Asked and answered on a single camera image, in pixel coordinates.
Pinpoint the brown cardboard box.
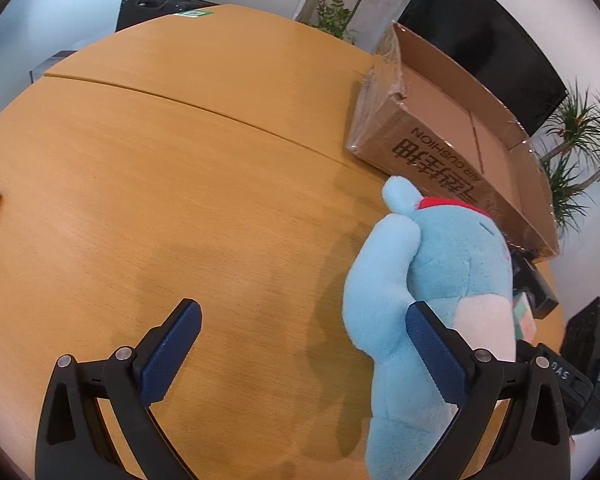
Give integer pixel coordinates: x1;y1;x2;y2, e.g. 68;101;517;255
346;23;559;259

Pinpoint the pastel rubik's cube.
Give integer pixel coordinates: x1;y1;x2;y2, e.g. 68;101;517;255
513;292;536;344

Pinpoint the light blue plush toy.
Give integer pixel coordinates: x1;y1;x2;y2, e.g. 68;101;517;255
342;177;516;479

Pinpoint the black chair behind table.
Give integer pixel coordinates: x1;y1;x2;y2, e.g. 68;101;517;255
116;0;213;32

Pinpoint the green potted plant right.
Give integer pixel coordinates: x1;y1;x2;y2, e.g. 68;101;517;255
539;84;600;234

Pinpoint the black monitor screen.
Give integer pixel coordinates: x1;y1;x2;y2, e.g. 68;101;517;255
398;0;567;136

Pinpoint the green sticker on table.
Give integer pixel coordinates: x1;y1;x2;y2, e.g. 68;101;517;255
176;9;213;18

